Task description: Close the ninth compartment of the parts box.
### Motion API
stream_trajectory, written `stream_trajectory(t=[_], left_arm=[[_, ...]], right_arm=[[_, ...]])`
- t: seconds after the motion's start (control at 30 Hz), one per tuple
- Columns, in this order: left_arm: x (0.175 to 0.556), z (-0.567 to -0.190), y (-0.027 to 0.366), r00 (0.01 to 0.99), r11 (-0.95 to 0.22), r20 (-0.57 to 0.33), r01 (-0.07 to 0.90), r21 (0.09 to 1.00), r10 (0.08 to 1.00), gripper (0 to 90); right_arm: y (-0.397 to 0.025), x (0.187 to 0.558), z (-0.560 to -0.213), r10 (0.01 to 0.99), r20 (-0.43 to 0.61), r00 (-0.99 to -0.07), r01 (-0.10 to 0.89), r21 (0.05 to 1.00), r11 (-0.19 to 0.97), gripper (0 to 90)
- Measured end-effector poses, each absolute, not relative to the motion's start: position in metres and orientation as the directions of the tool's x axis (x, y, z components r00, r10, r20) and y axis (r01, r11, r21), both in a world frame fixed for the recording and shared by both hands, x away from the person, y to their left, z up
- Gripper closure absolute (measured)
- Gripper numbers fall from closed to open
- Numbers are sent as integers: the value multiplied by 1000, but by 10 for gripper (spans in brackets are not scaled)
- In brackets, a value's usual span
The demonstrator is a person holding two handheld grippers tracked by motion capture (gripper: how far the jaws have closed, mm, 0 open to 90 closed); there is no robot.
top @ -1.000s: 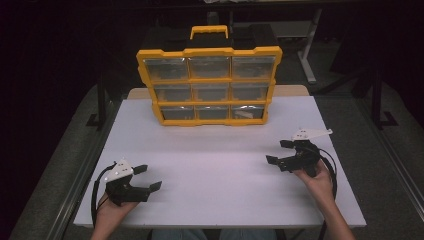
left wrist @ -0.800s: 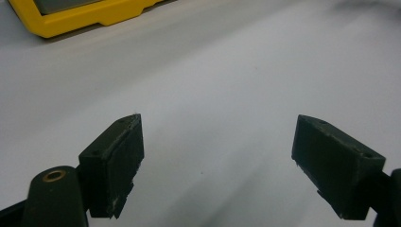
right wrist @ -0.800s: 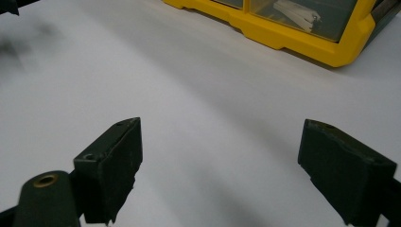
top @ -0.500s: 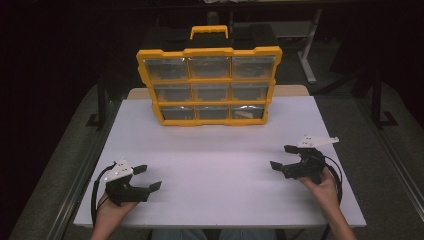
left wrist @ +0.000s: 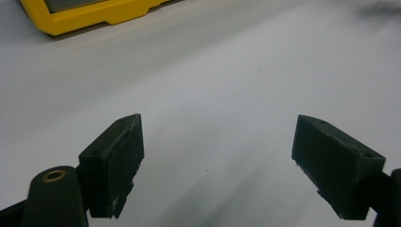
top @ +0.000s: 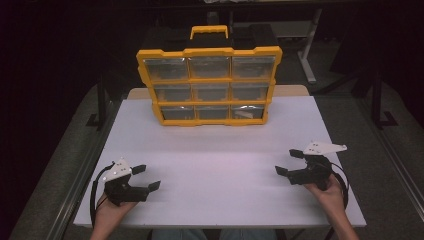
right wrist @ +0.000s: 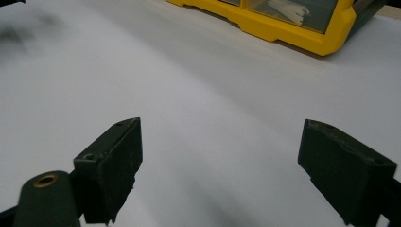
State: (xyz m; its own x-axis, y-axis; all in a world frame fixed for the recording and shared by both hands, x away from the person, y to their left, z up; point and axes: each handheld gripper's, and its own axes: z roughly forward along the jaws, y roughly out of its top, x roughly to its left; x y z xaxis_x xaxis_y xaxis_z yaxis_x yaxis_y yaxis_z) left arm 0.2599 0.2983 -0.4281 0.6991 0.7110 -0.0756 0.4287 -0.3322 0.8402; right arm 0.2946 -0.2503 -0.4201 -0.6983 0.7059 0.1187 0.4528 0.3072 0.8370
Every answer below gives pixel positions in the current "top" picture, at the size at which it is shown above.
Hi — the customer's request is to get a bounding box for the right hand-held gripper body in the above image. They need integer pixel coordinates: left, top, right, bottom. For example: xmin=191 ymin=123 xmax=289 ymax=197
xmin=287 ymin=140 xmax=348 ymax=192

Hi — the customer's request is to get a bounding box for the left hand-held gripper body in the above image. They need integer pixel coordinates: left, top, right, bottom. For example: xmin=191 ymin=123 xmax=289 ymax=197
xmin=101 ymin=157 xmax=151 ymax=207

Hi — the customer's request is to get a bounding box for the clear plastic drawer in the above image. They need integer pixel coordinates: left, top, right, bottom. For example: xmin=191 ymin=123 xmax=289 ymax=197
xmin=230 ymin=104 xmax=266 ymax=120

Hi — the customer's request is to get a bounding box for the yellow black drawer organizer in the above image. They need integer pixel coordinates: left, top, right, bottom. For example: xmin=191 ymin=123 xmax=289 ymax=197
xmin=135 ymin=24 xmax=284 ymax=127

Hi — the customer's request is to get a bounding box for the person's left hand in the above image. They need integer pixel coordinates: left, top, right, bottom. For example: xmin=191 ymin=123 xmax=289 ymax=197
xmin=94 ymin=195 xmax=138 ymax=234

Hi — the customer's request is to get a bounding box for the person's right hand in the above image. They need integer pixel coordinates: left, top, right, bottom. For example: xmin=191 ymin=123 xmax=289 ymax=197
xmin=304 ymin=173 xmax=346 ymax=216

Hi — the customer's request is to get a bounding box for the black metal stand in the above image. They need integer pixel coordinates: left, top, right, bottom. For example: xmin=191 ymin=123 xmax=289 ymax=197
xmin=85 ymin=74 xmax=111 ymax=129
xmin=371 ymin=66 xmax=399 ymax=129

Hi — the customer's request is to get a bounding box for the set of clear organizer drawers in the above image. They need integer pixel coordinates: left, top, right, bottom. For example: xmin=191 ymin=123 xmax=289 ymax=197
xmin=143 ymin=55 xmax=277 ymax=121

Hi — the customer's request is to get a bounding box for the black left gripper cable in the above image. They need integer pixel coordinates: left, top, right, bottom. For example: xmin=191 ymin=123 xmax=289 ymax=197
xmin=89 ymin=161 xmax=116 ymax=230

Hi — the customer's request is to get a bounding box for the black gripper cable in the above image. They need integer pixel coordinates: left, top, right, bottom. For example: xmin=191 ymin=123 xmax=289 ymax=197
xmin=329 ymin=161 xmax=350 ymax=212
xmin=89 ymin=161 xmax=116 ymax=230

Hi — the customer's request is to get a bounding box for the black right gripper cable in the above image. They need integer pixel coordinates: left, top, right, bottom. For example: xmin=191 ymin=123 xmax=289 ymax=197
xmin=329 ymin=161 xmax=350 ymax=212

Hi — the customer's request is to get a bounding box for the aluminium rail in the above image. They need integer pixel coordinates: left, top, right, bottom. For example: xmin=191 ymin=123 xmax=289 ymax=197
xmin=356 ymin=99 xmax=424 ymax=214
xmin=54 ymin=99 xmax=123 ymax=240

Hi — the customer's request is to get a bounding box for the white desk frame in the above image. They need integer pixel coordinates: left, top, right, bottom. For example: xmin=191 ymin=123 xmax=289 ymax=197
xmin=233 ymin=8 xmax=324 ymax=84

